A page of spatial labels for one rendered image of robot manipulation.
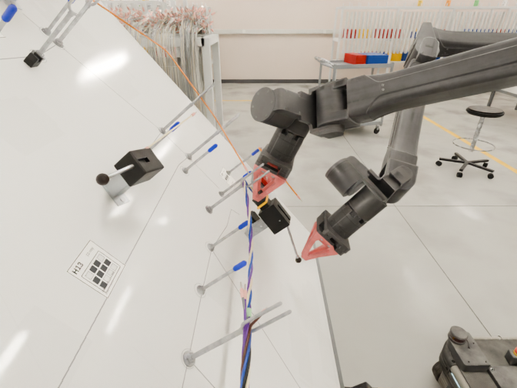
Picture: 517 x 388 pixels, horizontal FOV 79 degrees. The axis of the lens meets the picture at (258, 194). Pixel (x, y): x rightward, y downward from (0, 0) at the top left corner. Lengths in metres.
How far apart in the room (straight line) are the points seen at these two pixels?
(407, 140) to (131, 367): 0.63
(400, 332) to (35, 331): 1.87
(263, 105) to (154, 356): 0.38
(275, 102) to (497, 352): 1.57
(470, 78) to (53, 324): 0.53
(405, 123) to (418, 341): 1.47
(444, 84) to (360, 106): 0.11
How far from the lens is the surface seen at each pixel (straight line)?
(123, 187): 0.44
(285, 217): 0.65
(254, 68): 8.84
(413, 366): 1.94
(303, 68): 8.92
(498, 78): 0.50
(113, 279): 0.39
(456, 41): 1.02
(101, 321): 0.36
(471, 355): 1.72
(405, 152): 0.71
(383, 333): 2.00
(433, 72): 0.51
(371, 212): 0.64
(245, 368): 0.34
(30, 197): 0.40
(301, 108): 0.54
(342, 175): 0.65
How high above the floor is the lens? 1.50
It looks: 29 degrees down
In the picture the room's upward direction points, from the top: straight up
